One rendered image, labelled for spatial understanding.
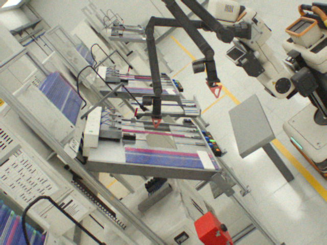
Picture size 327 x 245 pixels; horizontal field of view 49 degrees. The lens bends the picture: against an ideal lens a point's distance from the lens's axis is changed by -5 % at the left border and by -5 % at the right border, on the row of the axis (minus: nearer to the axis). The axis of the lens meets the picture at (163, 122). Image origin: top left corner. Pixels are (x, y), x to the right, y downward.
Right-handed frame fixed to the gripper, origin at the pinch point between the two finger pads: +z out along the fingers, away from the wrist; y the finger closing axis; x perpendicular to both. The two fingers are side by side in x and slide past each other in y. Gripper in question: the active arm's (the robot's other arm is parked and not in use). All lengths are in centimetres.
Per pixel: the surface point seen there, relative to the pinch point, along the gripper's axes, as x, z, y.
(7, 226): -57, -22, 148
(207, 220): 15, 11, 95
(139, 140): -12.4, 0.5, 24.4
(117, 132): -25.7, -5.6, 28.1
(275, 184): 92, 44, 2
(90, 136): -40, -8, 41
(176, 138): 11.9, 2.5, 15.1
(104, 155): -32, -1, 50
